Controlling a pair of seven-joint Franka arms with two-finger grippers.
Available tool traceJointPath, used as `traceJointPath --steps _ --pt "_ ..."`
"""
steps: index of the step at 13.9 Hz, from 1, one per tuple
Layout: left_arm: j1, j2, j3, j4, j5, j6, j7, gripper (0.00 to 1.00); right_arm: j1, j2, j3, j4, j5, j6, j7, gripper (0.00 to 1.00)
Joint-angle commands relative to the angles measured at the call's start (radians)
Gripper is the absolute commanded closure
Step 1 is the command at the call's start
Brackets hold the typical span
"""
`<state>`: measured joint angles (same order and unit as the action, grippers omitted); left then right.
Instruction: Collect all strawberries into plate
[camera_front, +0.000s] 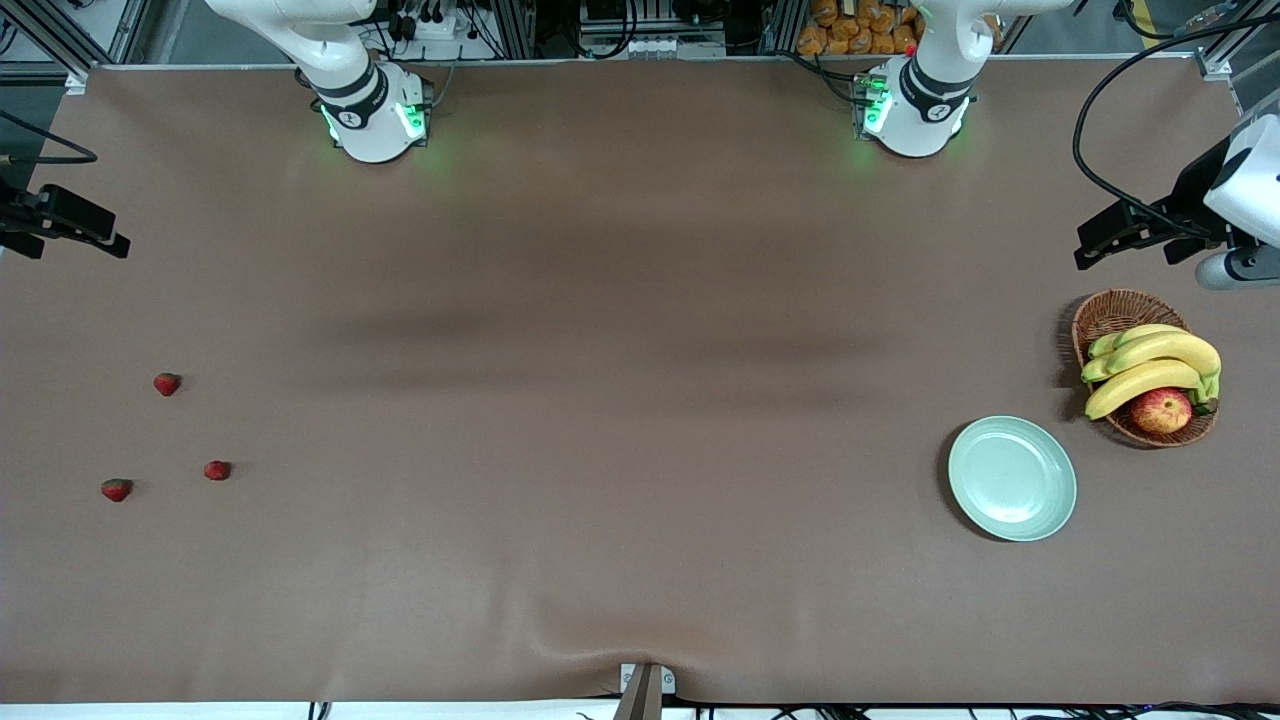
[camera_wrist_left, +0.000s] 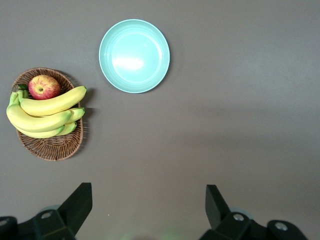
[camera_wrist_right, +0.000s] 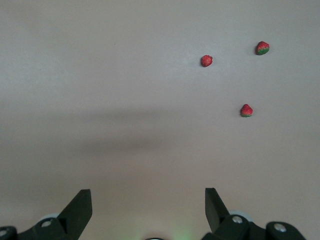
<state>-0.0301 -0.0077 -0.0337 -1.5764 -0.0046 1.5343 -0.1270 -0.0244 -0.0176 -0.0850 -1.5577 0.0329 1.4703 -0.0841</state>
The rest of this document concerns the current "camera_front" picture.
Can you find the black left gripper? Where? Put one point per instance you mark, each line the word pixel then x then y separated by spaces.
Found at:
pixel 1188 195

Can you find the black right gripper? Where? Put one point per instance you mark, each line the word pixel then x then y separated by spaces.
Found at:
pixel 14 219

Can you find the red strawberry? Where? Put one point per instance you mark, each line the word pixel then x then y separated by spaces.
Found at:
pixel 167 384
pixel 217 470
pixel 117 490

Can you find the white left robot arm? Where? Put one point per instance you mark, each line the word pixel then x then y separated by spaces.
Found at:
pixel 925 125

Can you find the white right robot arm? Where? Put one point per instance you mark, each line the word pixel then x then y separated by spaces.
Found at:
pixel 370 130

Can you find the pale green round plate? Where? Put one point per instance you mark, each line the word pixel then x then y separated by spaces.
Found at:
pixel 1012 478

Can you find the woven wicker fruit basket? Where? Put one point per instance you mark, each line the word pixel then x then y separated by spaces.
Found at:
pixel 1120 310

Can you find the small greenish yellow banana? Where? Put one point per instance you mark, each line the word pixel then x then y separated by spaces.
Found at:
pixel 1140 334

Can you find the large yellow banana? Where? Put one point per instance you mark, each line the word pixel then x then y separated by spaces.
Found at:
pixel 1170 349

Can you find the red yellow apple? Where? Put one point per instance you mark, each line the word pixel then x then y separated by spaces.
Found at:
pixel 1160 410

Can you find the pile of bread buns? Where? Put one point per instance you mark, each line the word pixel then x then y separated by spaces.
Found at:
pixel 850 30

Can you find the white power strip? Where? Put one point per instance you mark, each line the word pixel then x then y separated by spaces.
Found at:
pixel 435 28

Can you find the white terminal strip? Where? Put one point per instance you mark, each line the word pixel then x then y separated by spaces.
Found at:
pixel 650 46

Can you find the table cover mat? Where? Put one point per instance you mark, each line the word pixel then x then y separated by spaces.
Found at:
pixel 600 400

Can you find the aluminium frame profile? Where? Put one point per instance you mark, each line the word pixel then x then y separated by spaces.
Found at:
pixel 780 25
pixel 133 30
pixel 515 30
pixel 1215 65

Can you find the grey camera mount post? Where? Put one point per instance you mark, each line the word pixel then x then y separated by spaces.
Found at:
pixel 645 695

